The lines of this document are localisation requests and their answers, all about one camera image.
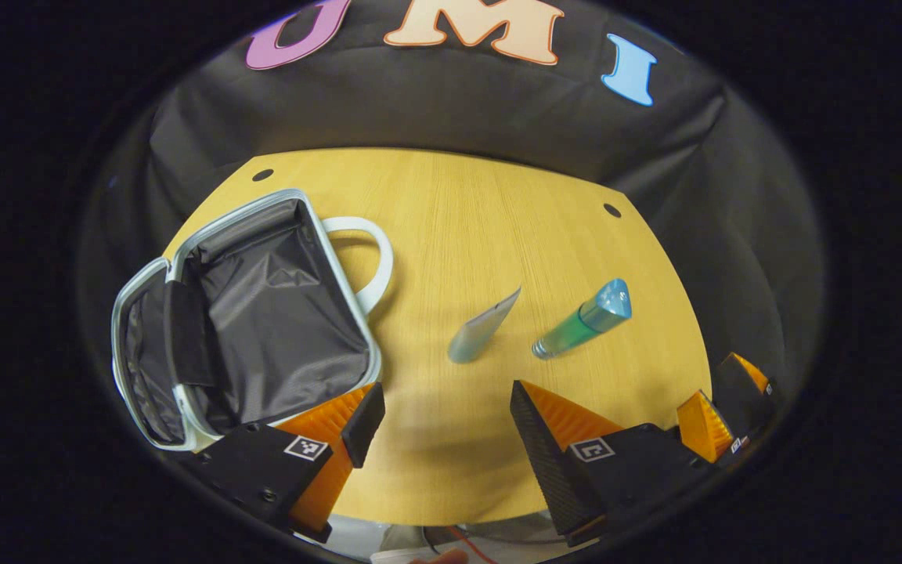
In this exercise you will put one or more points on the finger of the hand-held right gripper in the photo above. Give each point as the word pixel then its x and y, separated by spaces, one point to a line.
pixel 741 399
pixel 701 423

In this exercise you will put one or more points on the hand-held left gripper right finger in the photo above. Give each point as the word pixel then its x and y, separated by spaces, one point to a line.
pixel 537 458

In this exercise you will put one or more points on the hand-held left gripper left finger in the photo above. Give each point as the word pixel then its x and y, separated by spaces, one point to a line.
pixel 365 427

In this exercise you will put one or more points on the silver squeeze tube blue cap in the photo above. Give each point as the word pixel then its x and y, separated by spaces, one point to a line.
pixel 478 333

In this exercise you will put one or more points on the green bottle with teal cap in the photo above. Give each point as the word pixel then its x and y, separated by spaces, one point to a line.
pixel 584 321

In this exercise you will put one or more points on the light blue suitcase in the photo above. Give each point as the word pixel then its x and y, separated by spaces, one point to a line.
pixel 263 313

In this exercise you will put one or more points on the black backdrop cloth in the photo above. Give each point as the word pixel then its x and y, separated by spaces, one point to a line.
pixel 459 102

